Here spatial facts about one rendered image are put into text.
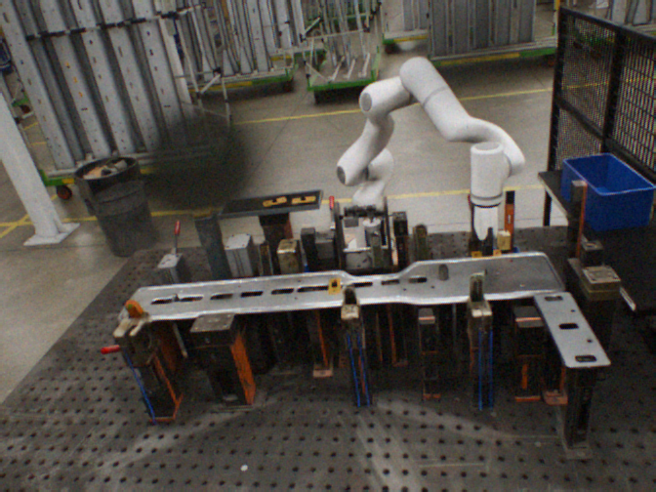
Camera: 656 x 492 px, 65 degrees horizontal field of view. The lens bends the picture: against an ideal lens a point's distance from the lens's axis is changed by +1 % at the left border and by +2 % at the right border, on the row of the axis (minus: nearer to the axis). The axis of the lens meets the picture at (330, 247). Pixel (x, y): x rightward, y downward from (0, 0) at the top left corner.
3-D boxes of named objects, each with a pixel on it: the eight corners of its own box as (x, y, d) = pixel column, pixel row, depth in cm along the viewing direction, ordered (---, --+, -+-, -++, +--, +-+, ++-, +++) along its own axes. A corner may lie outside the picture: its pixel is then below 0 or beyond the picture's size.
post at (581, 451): (568, 460, 133) (578, 378, 119) (554, 426, 143) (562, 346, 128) (594, 459, 132) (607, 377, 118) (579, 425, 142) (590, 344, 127)
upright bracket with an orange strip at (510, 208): (502, 318, 184) (506, 191, 159) (501, 316, 185) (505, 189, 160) (511, 318, 183) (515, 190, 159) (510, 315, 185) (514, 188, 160)
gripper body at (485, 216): (470, 191, 149) (470, 225, 155) (475, 207, 140) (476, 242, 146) (496, 188, 148) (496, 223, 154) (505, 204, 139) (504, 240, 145)
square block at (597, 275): (577, 382, 155) (590, 283, 137) (568, 363, 161) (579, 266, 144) (606, 381, 154) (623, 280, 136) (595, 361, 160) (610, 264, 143)
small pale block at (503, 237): (497, 326, 181) (499, 236, 162) (495, 320, 184) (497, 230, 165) (508, 325, 180) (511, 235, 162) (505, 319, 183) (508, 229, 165)
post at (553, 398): (547, 406, 149) (553, 327, 134) (536, 378, 158) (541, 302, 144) (570, 405, 148) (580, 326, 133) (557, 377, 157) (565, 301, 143)
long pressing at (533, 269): (110, 330, 162) (108, 326, 162) (138, 289, 182) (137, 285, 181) (569, 295, 145) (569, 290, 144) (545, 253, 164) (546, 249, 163)
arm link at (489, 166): (490, 181, 148) (465, 190, 145) (490, 137, 142) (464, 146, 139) (512, 189, 142) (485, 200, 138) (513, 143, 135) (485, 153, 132)
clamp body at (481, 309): (467, 413, 151) (465, 319, 134) (460, 383, 161) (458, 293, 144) (499, 411, 150) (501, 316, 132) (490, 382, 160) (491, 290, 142)
